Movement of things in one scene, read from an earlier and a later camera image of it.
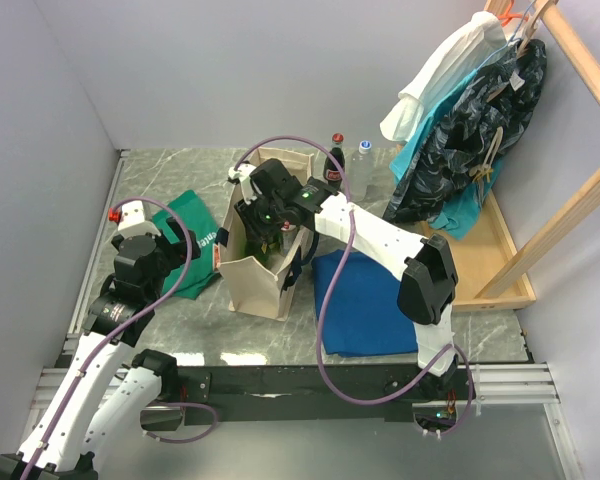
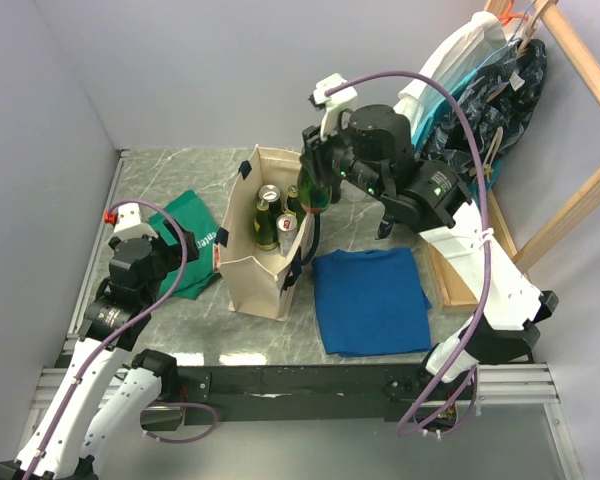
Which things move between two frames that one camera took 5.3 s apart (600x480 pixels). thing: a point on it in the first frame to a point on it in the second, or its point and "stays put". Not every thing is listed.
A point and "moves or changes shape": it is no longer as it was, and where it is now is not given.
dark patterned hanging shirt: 476,128 stays put
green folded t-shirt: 192,277 stays put
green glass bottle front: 263,246 moves or changes shape
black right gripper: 248,217 to 316,151
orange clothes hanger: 507,17 stays put
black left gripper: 176,250 stays put
